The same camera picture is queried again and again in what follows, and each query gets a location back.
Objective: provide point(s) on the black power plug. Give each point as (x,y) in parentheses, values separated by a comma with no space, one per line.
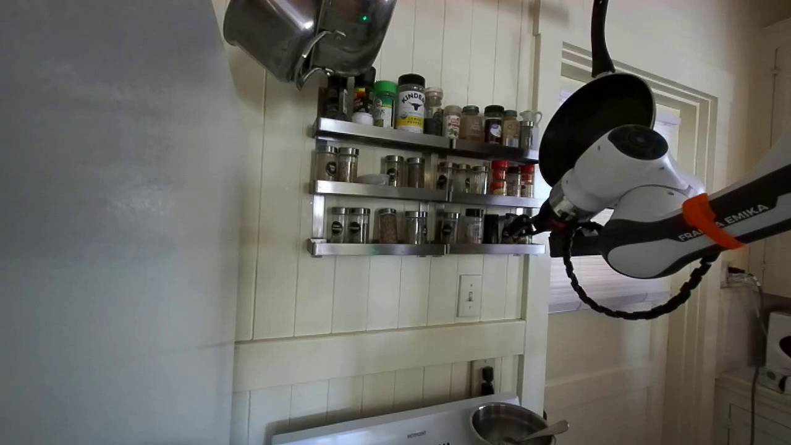
(487,380)

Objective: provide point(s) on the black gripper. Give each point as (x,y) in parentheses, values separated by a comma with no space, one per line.
(553,217)

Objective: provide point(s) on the hanging black frying pan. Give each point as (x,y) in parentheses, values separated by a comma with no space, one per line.
(593,107)

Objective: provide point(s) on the red spice jar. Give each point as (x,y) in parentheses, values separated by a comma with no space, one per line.
(500,178)
(526,178)

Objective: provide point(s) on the brown spice glass jar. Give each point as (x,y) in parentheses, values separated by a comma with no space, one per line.
(505,227)

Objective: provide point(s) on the hanging steel pot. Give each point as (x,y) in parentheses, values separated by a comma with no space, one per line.
(267,33)

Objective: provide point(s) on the small bottle red cap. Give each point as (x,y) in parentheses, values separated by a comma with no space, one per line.
(362,107)

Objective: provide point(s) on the white wall outlet plate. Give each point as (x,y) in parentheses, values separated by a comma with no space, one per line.
(481,372)

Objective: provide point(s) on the steel three-tier spice rack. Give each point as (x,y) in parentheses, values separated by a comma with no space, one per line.
(420,247)

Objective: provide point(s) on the dark tall bottle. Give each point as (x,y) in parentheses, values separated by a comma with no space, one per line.
(335,96)

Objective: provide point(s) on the hanging steel bowl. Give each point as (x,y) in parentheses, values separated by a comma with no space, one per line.
(348,33)

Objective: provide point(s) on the large jar yellow label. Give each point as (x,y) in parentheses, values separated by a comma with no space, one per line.
(411,104)

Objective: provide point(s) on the black label spice jar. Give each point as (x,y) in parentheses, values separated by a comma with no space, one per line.
(495,126)

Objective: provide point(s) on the steel spoon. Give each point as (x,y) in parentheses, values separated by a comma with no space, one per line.
(545,431)

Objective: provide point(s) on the green lid bottle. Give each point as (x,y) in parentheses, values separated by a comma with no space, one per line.
(383,102)

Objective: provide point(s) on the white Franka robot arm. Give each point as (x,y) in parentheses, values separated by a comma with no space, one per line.
(650,175)

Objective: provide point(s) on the white countertop appliance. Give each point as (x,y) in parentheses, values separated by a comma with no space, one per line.
(776,353)

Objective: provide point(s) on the cream cabinet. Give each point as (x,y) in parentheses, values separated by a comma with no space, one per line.
(733,421)

